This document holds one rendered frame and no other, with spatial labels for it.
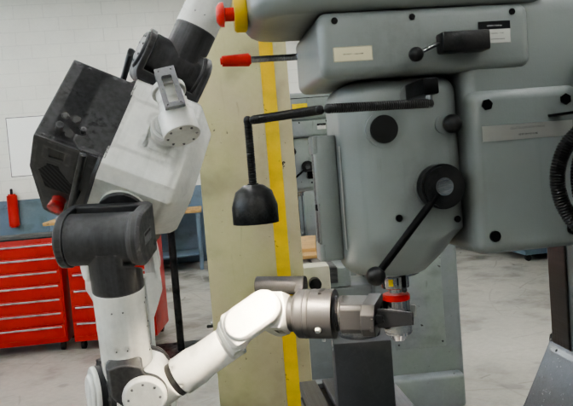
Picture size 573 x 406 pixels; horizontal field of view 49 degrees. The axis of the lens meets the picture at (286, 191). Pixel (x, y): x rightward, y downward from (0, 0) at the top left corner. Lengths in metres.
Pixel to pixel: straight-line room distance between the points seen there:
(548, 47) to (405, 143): 0.27
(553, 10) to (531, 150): 0.22
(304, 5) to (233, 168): 1.86
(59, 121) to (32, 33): 9.38
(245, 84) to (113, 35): 7.61
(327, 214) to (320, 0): 0.34
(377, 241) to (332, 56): 0.29
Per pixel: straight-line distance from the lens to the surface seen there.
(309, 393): 1.63
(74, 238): 1.11
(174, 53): 1.36
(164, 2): 10.38
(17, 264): 5.93
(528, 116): 1.07
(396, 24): 1.01
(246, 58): 1.17
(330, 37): 0.98
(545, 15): 1.11
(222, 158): 2.78
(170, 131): 1.12
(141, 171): 1.17
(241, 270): 2.82
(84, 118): 1.22
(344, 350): 1.37
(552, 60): 1.11
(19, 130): 10.44
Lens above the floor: 1.52
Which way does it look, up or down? 3 degrees down
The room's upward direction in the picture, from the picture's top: 5 degrees counter-clockwise
